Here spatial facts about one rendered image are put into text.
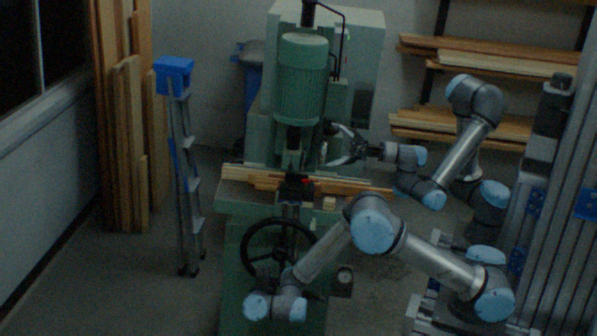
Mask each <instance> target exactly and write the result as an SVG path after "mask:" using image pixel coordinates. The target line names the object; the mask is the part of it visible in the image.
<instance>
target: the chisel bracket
mask: <svg viewBox="0 0 597 336"><path fill-rule="evenodd" d="M301 149H302V142H300V144H299V150H289V149H287V148H286V140H285V141H284V144H283V156H282V164H281V169H287V170H295V171H298V170H299V167H300V166H301V162H300V159H301V158H302V156H301ZM290 161H292V164H293V168H292V169H290V168H289V167H287V165H289V164H290Z"/></svg>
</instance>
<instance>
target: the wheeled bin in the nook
mask: <svg viewBox="0 0 597 336"><path fill-rule="evenodd" d="M265 42H266V41H261V40H251V41H248V42H246V44H243V43H237V44H236V47H235V49H234V51H233V53H232V54H230V62H234V63H241V64H243V115H244V136H242V137H240V139H238V140H237V141H236V142H235V144H234V146H233V153H234V155H235V157H236V158H234V159H232V160H230V161H229V163H230V164H243V157H244V145H245V133H246V121H247V114H248V112H249V109H250V107H251V103H252V102H253V100H255V98H256V96H257V94H258V91H259V88H260V86H261V85H262V74H263V63H264V52H265ZM238 51H242V52H241V54H240V55H239V54H237V52H238Z"/></svg>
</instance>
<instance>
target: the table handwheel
mask: <svg viewBox="0 0 597 336"><path fill-rule="evenodd" d="M278 224H279V225H283V227H282V233H277V238H276V244H274V246H273V248H272V252H270V253H267V254H264V255H261V256H258V257H254V258H250V259H249V258H248V254H247V247H248V243H249V241H250V239H251V236H252V235H253V234H255V233H256V232H257V231H259V230H260V229H262V228H264V227H267V226H270V225H278ZM287 226H291V227H294V228H296V229H298V230H300V231H301V232H302V233H304V234H305V235H306V237H307V238H308V239H309V241H310V244H311V246H313V245H314V244H315V243H316V241H317V238H316V236H315V234H314V233H313V231H312V230H311V229H310V228H309V227H308V226H306V225H305V224H303V223H302V222H300V221H298V220H294V219H292V218H286V217H271V218H266V219H263V220H260V221H258V222H256V223H255V224H253V225H251V226H250V227H249V228H248V229H247V230H246V232H245V233H244V234H243V237H242V240H241V243H240V258H241V261H242V263H243V265H244V267H245V269H246V270H247V271H248V272H249V273H250V275H251V276H252V277H253V278H256V276H257V269H256V268H254V267H253V266H252V265H251V263H252V262H256V261H259V260H264V259H268V258H272V259H273V260H274V261H277V262H283V261H285V260H287V261H289V262H290V263H292V264H293V265H295V264H296V263H297V262H296V261H295V260H294V259H293V258H292V257H291V256H288V254H289V247H287V245H286V244H285V241H284V238H285V233H286V228H287ZM280 235H281V236H280Z"/></svg>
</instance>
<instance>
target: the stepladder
mask: <svg viewBox="0 0 597 336"><path fill-rule="evenodd" d="M194 66H195V60H194V59H188V58H181V57H175V56H169V55H164V56H162V57H160V58H159V59H158V60H156V61H155V62H154V63H153V70H154V71H155V93H156V94H162V95H165V97H166V109H167V121H168V132H169V138H167V140H168V144H169V147H170V156H171V178H172V189H173V201H174V213H175V224H176V236H177V248H178V259H179V269H178V276H183V275H184V274H185V273H186V270H187V264H185V260H184V248H183V235H182V223H181V210H180V198H179V192H181V200H182V208H183V215H184V223H185V228H184V229H183V234H184V232H186V238H187V256H188V260H189V267H190V268H191V273H189V274H191V278H196V277H197V276H198V274H199V273H200V269H199V266H198V260H197V252H196V244H195V233H197V236H198V239H199V247H200V259H201V260H205V257H206V254H207V252H206V249H205V245H204V236H203V225H204V223H205V221H206V218H204V217H202V214H201V205H200V198H199V191H198V187H199V186H200V184H201V182H202V179H199V178H197V177H198V176H199V175H198V171H197V169H196V165H195V153H194V144H195V143H196V136H193V135H192V129H191V122H190V115H189V114H188V106H187V100H188V98H190V97H191V96H192V92H189V91H186V88H188V87H189V86H191V69H192V68H193V67H194ZM182 114H183V118H182ZM183 121H184V125H183ZM184 128H185V129H184ZM185 152H186V153H185ZM186 156H187V160H188V161H189V165H190V173H191V177H188V176H187V165H186ZM179 184H180V187H179ZM190 192H193V196H194V202H195V216H193V213H192V205H191V196H190Z"/></svg>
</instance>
